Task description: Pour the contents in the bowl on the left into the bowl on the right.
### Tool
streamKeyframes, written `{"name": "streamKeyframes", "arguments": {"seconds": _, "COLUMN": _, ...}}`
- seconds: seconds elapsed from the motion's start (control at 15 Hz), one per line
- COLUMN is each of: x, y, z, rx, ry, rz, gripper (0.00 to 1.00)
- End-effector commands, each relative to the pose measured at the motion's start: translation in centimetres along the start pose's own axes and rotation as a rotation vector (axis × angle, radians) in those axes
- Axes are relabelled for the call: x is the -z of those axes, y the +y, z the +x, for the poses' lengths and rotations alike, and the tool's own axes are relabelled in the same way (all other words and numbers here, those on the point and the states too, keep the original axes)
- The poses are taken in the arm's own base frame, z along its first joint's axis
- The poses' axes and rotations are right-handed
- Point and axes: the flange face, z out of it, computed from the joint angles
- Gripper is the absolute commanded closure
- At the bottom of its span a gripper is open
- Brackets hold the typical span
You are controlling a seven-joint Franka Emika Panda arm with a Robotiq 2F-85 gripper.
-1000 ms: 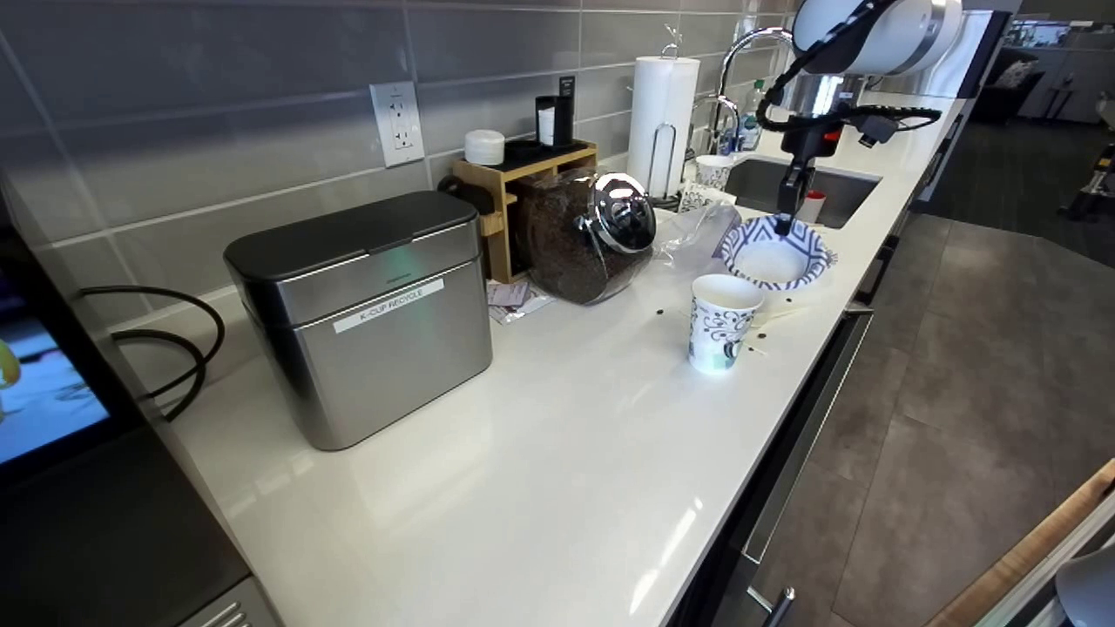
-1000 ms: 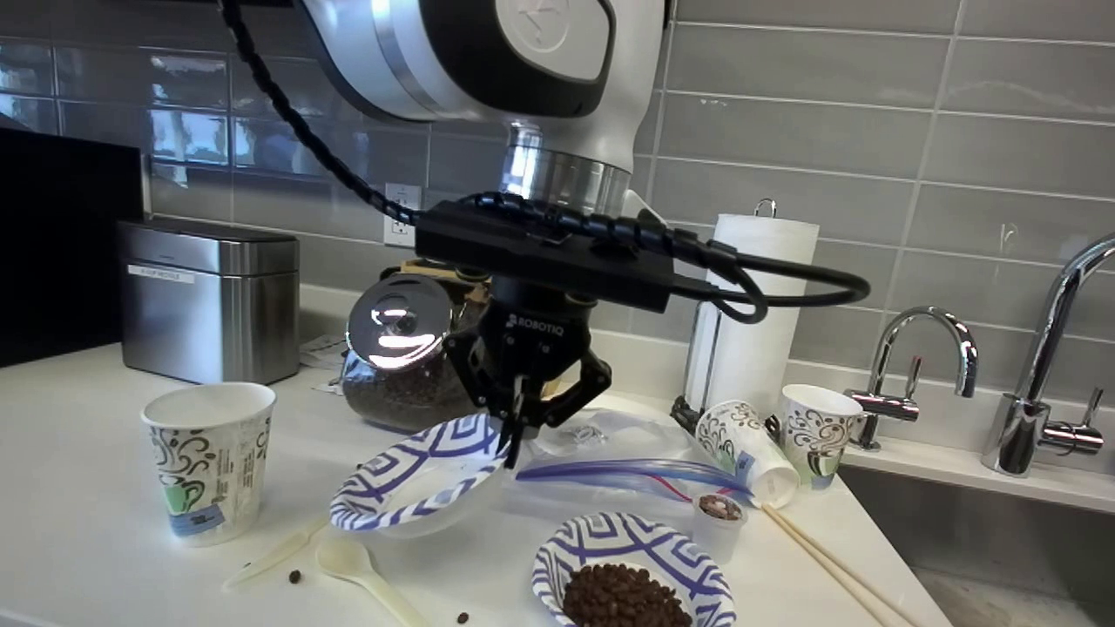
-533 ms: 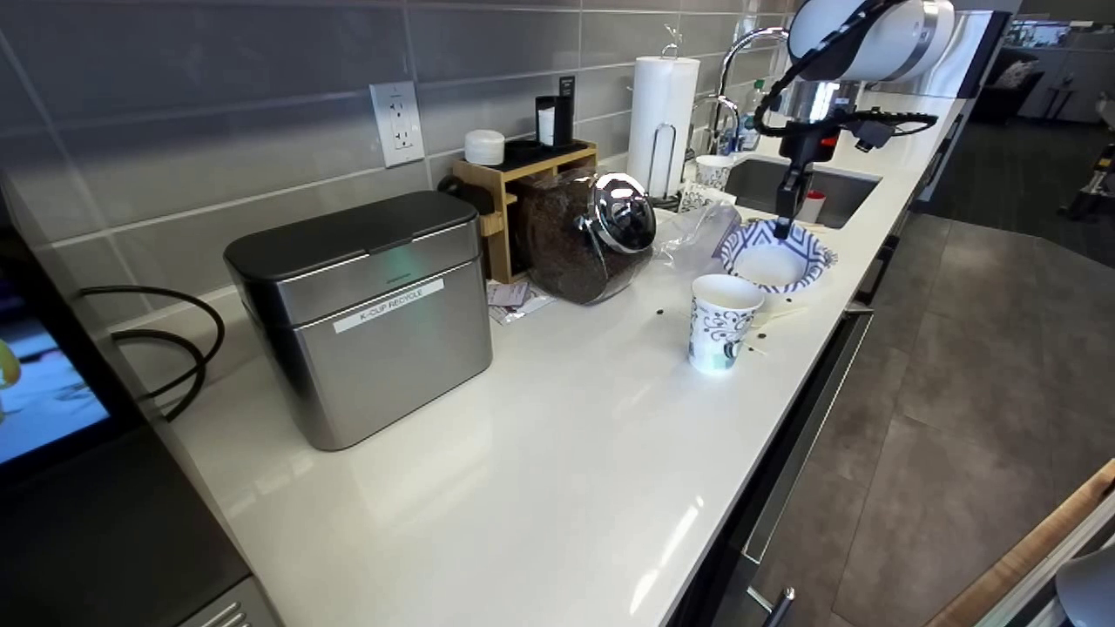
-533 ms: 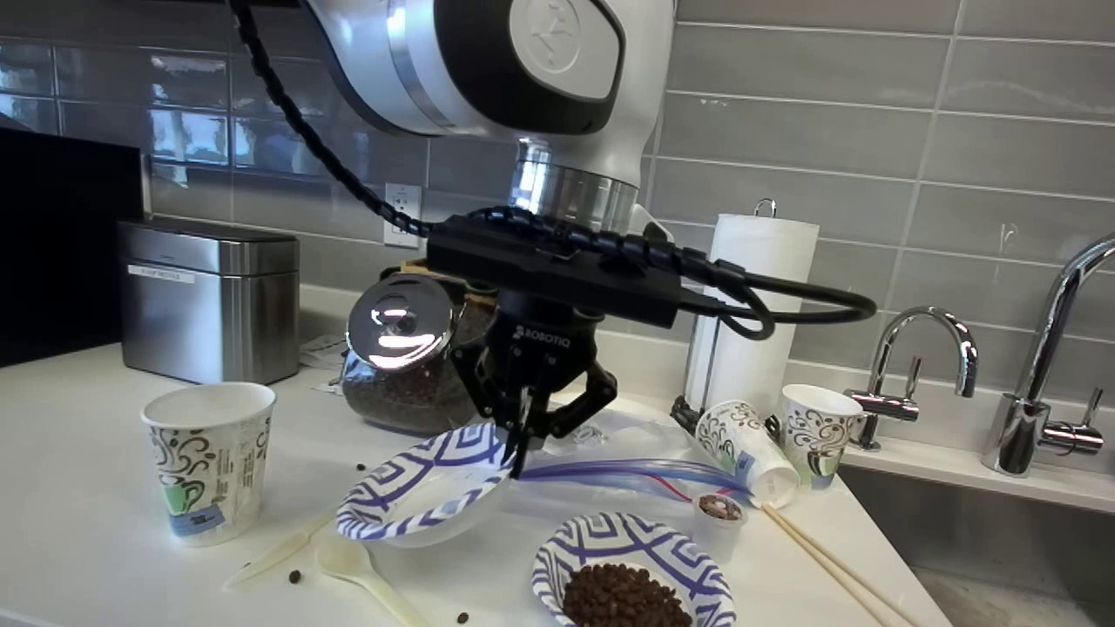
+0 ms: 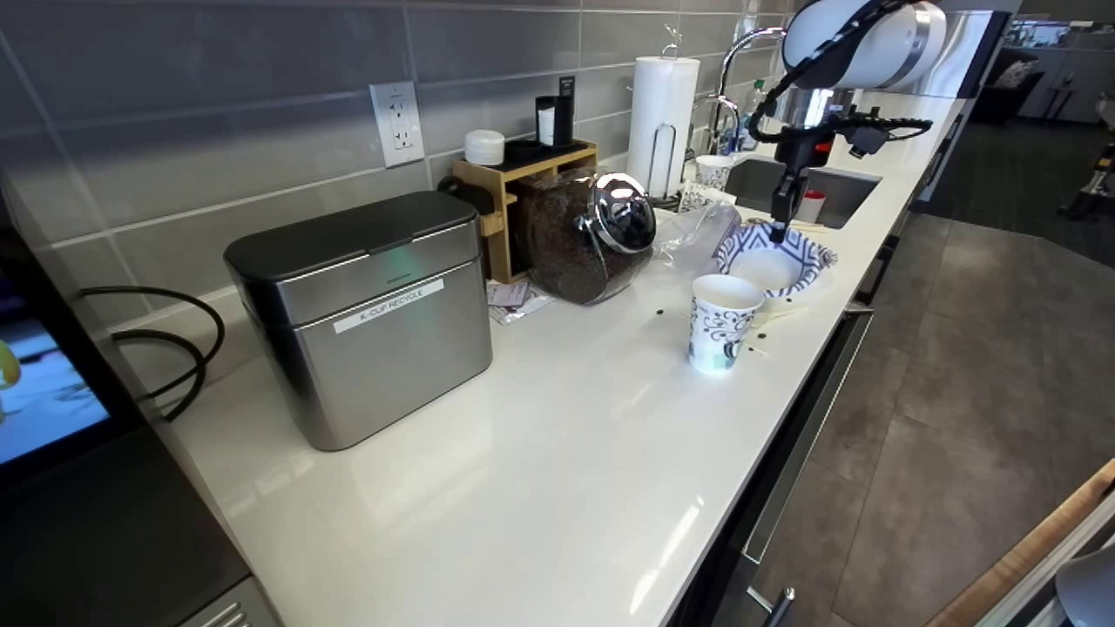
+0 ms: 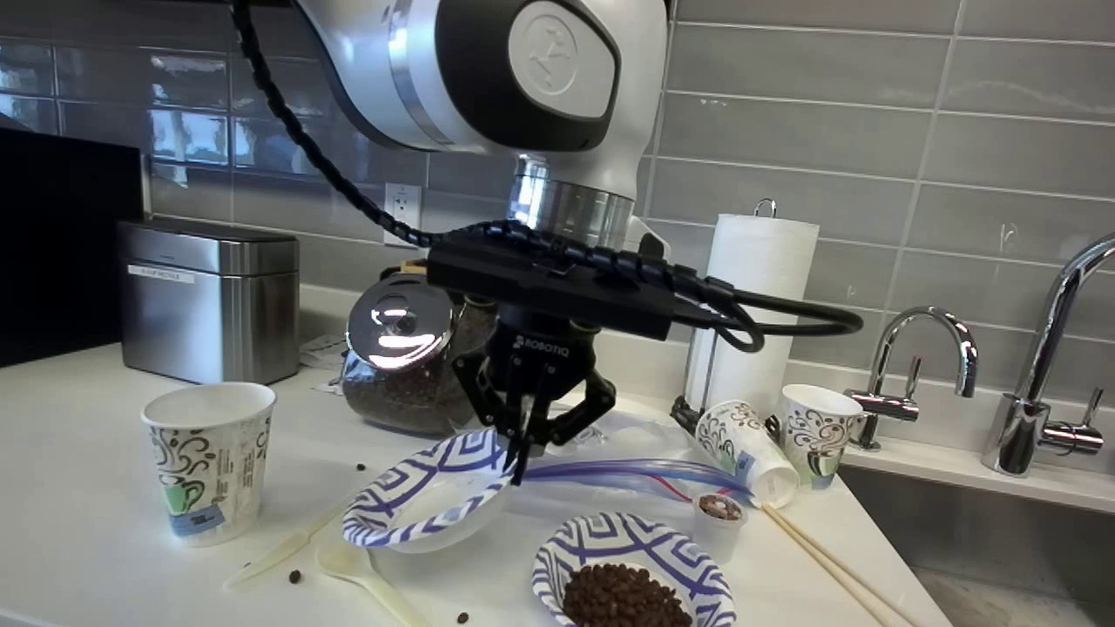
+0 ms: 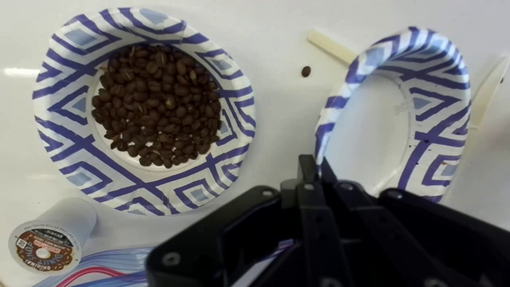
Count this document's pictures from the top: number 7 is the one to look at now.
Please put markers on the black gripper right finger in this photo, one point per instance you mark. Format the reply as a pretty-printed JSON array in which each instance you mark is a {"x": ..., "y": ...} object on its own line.
[{"x": 366, "y": 232}]

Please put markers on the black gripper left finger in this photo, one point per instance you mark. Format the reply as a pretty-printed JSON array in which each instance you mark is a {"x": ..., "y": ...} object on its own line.
[{"x": 311, "y": 212}]

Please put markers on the blue patterned paper bowl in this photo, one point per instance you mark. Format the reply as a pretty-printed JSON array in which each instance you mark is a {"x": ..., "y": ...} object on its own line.
[
  {"x": 68, "y": 159},
  {"x": 435, "y": 121}
]

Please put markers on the coffee beans pile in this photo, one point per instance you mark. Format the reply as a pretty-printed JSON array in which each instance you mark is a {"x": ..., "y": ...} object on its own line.
[{"x": 159, "y": 105}]

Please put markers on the loose coffee bean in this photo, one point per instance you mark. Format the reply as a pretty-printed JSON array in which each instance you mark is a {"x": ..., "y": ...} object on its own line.
[{"x": 306, "y": 70}]

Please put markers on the cream flat stick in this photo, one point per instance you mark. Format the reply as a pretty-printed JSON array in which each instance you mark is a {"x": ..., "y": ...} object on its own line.
[{"x": 330, "y": 46}]

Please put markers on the coffee pod cup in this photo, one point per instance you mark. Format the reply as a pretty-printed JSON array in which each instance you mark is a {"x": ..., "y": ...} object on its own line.
[{"x": 45, "y": 247}]

